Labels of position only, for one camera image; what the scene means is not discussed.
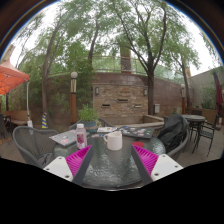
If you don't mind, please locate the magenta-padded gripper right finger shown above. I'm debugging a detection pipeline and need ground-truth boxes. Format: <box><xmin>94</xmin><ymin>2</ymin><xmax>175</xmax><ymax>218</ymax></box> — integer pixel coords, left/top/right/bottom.
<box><xmin>130</xmin><ymin>143</ymin><xmax>184</xmax><ymax>186</ymax></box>

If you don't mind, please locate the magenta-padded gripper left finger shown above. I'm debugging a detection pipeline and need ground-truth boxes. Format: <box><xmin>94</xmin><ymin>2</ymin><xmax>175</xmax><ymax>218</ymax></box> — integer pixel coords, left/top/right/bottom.
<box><xmin>43</xmin><ymin>144</ymin><xmax>96</xmax><ymax>186</ymax></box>

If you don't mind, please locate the pink drink bottle white cap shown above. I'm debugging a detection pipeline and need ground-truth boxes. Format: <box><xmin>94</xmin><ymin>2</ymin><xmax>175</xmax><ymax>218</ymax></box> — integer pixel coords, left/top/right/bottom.
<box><xmin>75</xmin><ymin>123</ymin><xmax>88</xmax><ymax>150</ymax></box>

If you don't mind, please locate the silver laptop with stickers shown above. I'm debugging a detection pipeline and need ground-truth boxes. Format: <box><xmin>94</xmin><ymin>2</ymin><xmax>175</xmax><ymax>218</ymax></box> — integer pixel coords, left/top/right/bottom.
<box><xmin>49</xmin><ymin>129</ymin><xmax>91</xmax><ymax>148</ymax></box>

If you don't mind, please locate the black laptop with stickers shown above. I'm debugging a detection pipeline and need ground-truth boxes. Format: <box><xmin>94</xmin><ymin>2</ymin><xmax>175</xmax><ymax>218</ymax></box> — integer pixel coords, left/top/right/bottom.
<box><xmin>117</xmin><ymin>125</ymin><xmax>156</xmax><ymax>140</ymax></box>

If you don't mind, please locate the grey chair holding jacket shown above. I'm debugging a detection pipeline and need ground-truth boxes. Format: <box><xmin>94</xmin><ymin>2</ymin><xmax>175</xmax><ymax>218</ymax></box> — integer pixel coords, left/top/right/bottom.
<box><xmin>162</xmin><ymin>114</ymin><xmax>192</xmax><ymax>161</ymax></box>

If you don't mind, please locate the white ceramic mug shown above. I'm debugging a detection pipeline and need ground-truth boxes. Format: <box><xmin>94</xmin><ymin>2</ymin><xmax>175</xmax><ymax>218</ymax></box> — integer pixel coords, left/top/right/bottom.
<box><xmin>102</xmin><ymin>130</ymin><xmax>124</xmax><ymax>152</ymax></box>

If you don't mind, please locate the white sticker-covered book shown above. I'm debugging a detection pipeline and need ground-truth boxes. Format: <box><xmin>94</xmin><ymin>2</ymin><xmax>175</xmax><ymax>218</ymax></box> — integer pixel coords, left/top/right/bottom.
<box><xmin>96</xmin><ymin>126</ymin><xmax>118</xmax><ymax>134</ymax></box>

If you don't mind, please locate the green potted plant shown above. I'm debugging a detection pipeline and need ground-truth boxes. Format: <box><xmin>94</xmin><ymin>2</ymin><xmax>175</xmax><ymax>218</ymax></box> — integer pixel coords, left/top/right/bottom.
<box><xmin>77</xmin><ymin>103</ymin><xmax>100</xmax><ymax>134</ymax></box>

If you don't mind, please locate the yellow blue striped cone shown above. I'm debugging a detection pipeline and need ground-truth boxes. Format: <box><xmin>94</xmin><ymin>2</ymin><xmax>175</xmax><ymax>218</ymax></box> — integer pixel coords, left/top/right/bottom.
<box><xmin>41</xmin><ymin>112</ymin><xmax>50</xmax><ymax>130</ymax></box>

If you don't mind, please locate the round grey patio table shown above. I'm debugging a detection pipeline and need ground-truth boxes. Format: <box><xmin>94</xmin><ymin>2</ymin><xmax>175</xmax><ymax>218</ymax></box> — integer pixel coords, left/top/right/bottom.
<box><xmin>181</xmin><ymin>114</ymin><xmax>207</xmax><ymax>134</ymax></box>

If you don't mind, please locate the black metal chair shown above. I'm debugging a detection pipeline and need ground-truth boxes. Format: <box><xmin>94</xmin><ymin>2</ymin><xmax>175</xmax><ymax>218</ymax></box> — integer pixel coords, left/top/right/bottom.
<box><xmin>191</xmin><ymin>114</ymin><xmax>221</xmax><ymax>158</ymax></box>

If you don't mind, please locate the wooden bench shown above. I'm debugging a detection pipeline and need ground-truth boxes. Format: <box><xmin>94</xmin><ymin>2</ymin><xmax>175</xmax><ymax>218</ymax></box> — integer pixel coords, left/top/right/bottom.
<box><xmin>3</xmin><ymin>109</ymin><xmax>30</xmax><ymax>127</ymax></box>

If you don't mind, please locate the closed maroon umbrella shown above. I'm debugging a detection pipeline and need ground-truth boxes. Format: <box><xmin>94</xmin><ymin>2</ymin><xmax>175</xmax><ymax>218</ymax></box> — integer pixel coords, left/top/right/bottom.
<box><xmin>212</xmin><ymin>68</ymin><xmax>224</xmax><ymax>116</ymax></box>

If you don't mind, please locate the orange patio umbrella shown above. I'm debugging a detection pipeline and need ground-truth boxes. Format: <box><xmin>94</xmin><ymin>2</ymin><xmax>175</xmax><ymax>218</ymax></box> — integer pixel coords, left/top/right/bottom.
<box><xmin>0</xmin><ymin>59</ymin><xmax>34</xmax><ymax>128</ymax></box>

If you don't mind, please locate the globe-topped wooden lamp post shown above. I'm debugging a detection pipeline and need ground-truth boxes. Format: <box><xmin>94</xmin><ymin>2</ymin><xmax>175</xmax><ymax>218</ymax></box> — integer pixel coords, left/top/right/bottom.
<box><xmin>69</xmin><ymin>71</ymin><xmax>79</xmax><ymax>125</ymax></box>

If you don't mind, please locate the slim wooden lamp post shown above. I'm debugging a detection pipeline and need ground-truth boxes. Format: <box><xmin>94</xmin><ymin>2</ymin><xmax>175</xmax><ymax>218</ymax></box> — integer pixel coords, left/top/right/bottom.
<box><xmin>180</xmin><ymin>83</ymin><xmax>187</xmax><ymax>115</ymax></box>

